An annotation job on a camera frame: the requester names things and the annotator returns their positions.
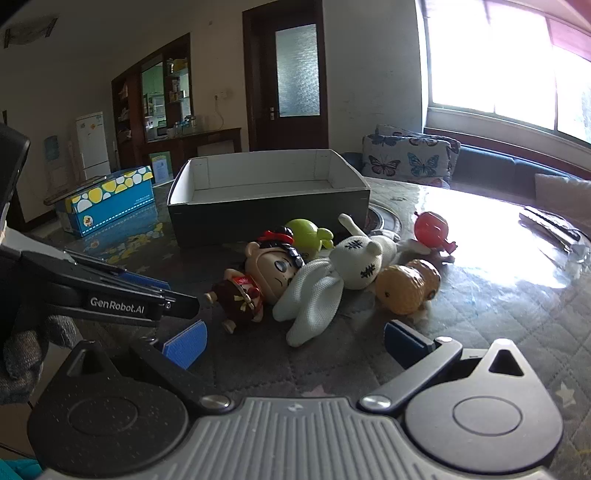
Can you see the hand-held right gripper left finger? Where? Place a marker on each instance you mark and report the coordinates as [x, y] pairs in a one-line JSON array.
[[187, 344]]

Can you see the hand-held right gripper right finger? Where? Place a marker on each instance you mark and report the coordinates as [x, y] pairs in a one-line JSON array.
[[401, 341]]

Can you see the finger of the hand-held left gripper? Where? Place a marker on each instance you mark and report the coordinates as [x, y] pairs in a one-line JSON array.
[[184, 307], [138, 279]]

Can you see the yellow brown round toy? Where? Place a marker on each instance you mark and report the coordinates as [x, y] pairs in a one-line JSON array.
[[406, 288]]

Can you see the pirate boy figurine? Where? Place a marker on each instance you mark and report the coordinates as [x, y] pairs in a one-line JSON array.
[[268, 272]]

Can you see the white knitted rabbit doll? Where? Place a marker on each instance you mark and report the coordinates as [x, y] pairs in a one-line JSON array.
[[341, 267]]

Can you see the dark green cardboard box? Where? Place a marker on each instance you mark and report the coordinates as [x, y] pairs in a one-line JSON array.
[[258, 217]]

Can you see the red apple toy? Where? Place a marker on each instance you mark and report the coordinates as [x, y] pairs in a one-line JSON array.
[[431, 228]]

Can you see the green round toy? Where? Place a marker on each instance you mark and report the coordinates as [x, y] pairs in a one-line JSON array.
[[304, 235]]

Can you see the person's left hand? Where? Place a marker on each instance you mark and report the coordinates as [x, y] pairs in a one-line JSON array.
[[23, 360]]

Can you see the blue yellow dotted tissue box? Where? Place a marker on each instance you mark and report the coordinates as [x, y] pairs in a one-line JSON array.
[[106, 203]]

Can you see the blue white sign board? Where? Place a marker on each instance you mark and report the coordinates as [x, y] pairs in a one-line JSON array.
[[160, 168]]

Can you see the water dispenser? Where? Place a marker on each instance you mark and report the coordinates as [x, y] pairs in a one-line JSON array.
[[54, 157]]

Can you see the white refrigerator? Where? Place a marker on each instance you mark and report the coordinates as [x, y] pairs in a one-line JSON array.
[[94, 143]]

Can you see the dark wooden cabinet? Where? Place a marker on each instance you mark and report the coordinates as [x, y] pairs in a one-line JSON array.
[[152, 101]]

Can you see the teal cloth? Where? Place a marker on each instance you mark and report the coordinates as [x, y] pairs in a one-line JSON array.
[[18, 468]]

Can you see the butterfly print cushion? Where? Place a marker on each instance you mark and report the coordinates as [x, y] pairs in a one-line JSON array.
[[406, 159]]

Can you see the dark flat remote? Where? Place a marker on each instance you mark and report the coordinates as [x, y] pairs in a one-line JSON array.
[[549, 224]]

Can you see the dark blue sofa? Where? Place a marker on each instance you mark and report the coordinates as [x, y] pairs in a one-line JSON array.
[[498, 168]]

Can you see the white cushion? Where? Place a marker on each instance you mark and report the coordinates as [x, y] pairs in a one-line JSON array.
[[563, 187]]

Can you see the dark wooden door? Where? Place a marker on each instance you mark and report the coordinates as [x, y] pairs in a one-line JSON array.
[[286, 78]]

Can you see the ceiling light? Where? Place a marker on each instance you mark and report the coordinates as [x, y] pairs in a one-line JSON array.
[[30, 32]]

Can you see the bright window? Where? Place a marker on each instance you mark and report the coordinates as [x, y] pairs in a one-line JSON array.
[[503, 60]]

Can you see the wall socket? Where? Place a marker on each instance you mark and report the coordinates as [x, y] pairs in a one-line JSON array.
[[224, 95]]

